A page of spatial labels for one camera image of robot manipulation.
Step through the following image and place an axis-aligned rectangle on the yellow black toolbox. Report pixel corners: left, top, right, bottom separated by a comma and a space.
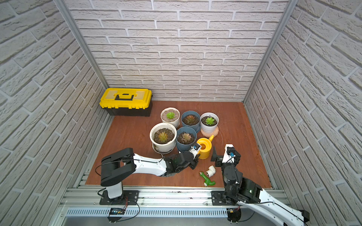
100, 88, 152, 117

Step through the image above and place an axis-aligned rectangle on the large white pot succulent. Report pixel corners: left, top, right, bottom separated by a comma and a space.
150, 122, 177, 154

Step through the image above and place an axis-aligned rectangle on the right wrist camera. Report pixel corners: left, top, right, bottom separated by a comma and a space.
222, 144, 241, 165

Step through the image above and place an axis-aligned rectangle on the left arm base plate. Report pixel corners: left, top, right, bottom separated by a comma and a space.
100, 190, 139, 205

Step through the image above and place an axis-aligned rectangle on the controller board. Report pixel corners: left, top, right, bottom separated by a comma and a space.
107, 208, 125, 223
227, 208, 242, 223

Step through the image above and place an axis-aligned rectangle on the right controller board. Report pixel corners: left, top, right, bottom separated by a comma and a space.
227, 208, 242, 223

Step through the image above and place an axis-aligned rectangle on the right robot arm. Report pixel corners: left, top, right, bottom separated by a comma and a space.
211, 144, 310, 226

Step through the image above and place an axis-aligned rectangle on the white pot green succulent back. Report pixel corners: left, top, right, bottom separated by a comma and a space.
160, 107, 181, 128

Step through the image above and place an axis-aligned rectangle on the blue pot succulent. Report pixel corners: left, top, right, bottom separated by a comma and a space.
182, 111, 201, 133
176, 127, 197, 152

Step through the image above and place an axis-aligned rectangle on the blue pot succulent front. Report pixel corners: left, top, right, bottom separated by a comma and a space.
176, 127, 197, 152

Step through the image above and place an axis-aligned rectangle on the aluminium rail frame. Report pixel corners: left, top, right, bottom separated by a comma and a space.
51, 173, 232, 225

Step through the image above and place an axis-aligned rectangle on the white pot green succulent right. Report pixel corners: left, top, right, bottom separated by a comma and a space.
200, 113, 219, 132

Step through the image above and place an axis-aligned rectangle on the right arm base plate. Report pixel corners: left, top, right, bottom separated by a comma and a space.
211, 191, 238, 206

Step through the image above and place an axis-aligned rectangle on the blue pot succulent back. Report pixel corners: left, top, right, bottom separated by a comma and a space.
182, 111, 201, 133

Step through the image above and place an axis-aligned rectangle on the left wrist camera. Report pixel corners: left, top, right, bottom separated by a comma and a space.
189, 143, 201, 157

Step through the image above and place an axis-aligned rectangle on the yellow watering can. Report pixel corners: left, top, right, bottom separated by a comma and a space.
197, 135, 214, 160

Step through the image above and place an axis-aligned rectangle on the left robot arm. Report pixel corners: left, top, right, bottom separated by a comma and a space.
99, 145, 201, 200

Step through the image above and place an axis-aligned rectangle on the green pipe fitting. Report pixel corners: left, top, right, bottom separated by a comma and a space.
199, 171, 216, 187

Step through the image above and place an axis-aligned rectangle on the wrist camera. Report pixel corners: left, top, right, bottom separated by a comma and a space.
222, 144, 241, 165
189, 143, 201, 157

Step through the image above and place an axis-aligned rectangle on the left controller board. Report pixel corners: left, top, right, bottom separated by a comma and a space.
107, 208, 125, 223

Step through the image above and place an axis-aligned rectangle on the white pot green succulent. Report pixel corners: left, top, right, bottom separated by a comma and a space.
160, 107, 181, 128
200, 113, 219, 132

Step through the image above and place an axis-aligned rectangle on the white pipe elbow fitting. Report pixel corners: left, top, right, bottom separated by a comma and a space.
206, 165, 216, 178

